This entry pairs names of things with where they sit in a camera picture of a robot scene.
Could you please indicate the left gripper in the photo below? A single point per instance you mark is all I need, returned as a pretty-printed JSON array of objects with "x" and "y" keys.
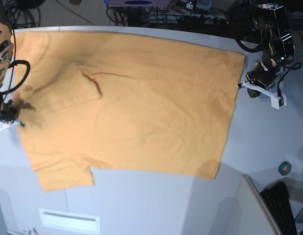
[{"x": 261, "y": 80}]

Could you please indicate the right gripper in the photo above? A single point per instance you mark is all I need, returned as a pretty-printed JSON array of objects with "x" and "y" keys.
[{"x": 10, "y": 112}]

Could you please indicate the yellow t-shirt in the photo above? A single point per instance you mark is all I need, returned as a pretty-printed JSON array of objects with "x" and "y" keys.
[{"x": 122, "y": 101}]

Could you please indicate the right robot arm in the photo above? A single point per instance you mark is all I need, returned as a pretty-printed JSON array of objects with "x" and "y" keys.
[{"x": 7, "y": 56}]

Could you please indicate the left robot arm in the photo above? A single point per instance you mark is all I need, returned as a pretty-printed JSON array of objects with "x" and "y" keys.
[{"x": 276, "y": 43}]

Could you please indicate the green tape roll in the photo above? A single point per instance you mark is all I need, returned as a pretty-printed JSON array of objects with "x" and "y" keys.
[{"x": 284, "y": 168}]

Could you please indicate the black keyboard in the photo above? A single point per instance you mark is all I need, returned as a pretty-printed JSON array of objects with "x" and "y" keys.
[{"x": 276, "y": 199}]

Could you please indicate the white label plate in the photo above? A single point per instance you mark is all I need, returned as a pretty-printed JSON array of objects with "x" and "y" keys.
[{"x": 70, "y": 222}]

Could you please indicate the blue box at top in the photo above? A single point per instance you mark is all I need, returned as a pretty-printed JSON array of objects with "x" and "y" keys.
[{"x": 137, "y": 3}]

